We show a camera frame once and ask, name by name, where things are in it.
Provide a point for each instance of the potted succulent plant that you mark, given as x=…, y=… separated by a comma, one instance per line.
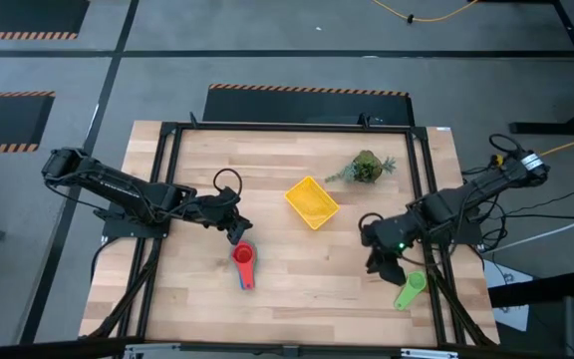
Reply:
x=367, y=167

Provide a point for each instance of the green measuring cup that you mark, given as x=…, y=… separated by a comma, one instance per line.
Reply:
x=406, y=296

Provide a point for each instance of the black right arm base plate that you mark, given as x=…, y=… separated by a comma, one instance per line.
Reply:
x=469, y=235

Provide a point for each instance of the red measuring cup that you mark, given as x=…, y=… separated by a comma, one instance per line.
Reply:
x=243, y=254

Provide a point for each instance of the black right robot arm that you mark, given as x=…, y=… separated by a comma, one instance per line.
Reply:
x=466, y=197

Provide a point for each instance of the black hazard-striped floor mat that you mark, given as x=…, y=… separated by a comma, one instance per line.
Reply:
x=28, y=15
x=3, y=122
x=307, y=107

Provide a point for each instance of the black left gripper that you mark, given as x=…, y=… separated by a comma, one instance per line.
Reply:
x=214, y=209

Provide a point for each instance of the black desk frame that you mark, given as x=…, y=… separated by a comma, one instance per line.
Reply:
x=556, y=128

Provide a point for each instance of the yellow plastic basket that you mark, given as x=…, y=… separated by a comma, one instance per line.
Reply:
x=312, y=202

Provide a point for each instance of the teal measuring cup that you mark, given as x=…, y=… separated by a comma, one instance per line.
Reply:
x=255, y=249

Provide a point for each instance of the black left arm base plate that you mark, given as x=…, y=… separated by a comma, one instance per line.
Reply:
x=117, y=229

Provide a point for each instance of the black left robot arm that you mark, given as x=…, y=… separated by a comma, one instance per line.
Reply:
x=117, y=184

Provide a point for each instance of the white paper sheet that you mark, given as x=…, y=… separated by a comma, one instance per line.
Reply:
x=493, y=276

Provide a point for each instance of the black table frame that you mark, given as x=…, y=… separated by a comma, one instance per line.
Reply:
x=267, y=127

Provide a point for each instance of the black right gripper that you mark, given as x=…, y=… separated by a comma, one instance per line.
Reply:
x=391, y=237

